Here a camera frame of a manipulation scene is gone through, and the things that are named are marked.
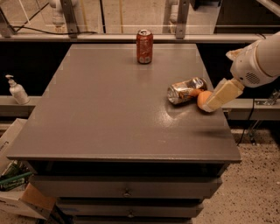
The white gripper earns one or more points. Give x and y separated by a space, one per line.
246 67

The orange fruit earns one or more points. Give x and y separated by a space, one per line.
202 99

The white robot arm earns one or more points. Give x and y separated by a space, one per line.
253 66

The upright red soda can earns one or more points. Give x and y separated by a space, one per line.
144 46

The grey drawer cabinet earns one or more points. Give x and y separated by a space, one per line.
105 115

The top grey drawer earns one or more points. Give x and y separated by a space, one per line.
127 187

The grey drawer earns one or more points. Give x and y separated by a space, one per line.
127 187
131 208

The white pump soap bottle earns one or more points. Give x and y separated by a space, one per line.
17 91

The green items in box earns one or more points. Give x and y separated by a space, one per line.
15 175

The white cardboard box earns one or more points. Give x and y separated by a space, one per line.
18 195

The grey metal railing post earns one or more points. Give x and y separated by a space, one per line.
182 13
68 12

